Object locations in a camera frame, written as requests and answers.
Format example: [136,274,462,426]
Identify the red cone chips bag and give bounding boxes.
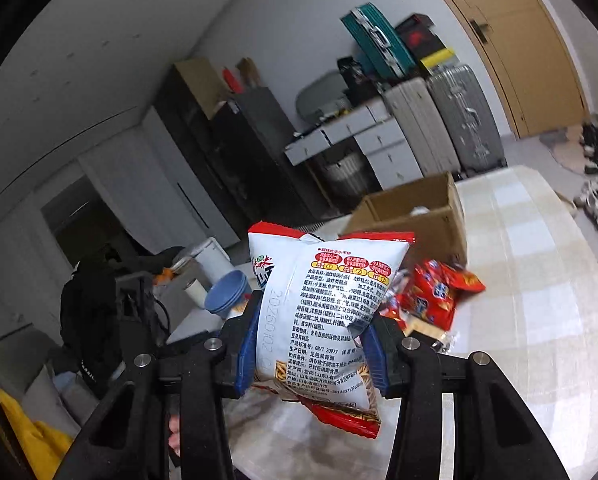
[397,259,486,332]

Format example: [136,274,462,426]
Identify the white red snack bag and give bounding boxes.
[248,221,415,439]

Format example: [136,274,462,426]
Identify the person's left hand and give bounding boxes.
[168,415,181,456]

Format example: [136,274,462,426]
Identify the small white cup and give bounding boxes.
[183,280,208,309]

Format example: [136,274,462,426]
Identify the stacked blue bowls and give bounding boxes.
[203,270,252,320]

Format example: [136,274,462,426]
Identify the white kettle jug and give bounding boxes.
[191,237,235,285]

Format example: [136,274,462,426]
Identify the checkered tablecloth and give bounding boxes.
[225,166,598,479]

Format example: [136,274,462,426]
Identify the black refrigerator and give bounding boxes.
[211,87,328,226]

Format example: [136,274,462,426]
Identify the SF cardboard box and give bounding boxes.
[342,174,467,268]

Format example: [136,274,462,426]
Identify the woven laundry basket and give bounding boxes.
[324,153,369,197]

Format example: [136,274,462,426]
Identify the grey oval mirror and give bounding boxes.
[296,70,350,125]

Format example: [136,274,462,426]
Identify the white drawer desk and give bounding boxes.
[285,98,423,190]

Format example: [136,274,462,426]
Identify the silver aluminium suitcase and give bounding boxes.
[427,64,508,176]

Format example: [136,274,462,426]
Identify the beige suitcase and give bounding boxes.
[384,77,461,177]

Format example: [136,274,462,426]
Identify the teal suitcase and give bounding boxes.
[340,2,416,81]

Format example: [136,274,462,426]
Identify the wooden door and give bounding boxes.
[444,0,589,138]

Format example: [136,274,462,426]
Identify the stacked shoe boxes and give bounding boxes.
[395,13,459,74]

